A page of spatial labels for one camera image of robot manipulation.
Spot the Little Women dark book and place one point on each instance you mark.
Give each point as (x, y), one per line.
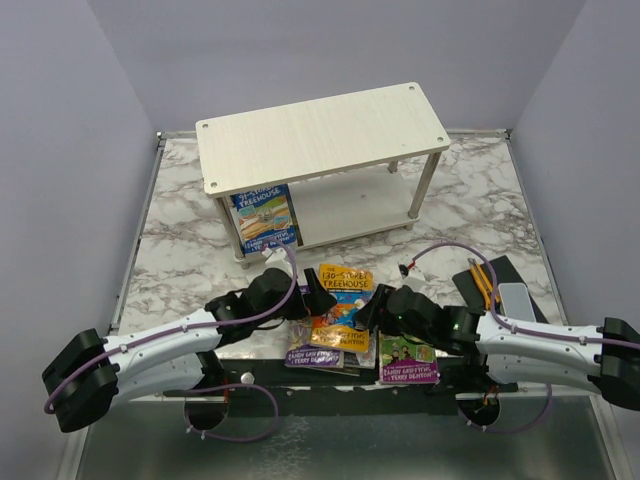
(363, 360)

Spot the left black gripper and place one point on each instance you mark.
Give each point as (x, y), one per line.
(318, 300)

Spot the blue 91-Storey Treehouse book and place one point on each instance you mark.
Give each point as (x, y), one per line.
(265, 215)

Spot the wrist white camera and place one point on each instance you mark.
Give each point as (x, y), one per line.
(412, 276)
(276, 256)

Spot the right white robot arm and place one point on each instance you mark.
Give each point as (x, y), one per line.
(600, 359)

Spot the thin dark patterned book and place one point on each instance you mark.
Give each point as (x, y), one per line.
(345, 370)

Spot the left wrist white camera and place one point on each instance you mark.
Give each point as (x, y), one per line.
(276, 256)

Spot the white two-tier wooden shelf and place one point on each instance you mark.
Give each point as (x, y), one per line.
(356, 164)

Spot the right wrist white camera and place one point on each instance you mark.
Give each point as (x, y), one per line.
(412, 276)

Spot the orange 130-Storey Treehouse book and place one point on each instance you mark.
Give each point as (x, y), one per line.
(351, 288)

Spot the purple 117-Storey Treehouse book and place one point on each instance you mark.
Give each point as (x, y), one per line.
(406, 361)

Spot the yellow utility knife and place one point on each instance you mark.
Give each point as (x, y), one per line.
(482, 282)

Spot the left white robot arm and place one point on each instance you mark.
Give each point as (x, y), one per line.
(92, 373)

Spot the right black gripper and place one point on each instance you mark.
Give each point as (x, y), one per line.
(370, 313)

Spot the grey rectangular case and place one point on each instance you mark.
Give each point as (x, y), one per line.
(515, 302)

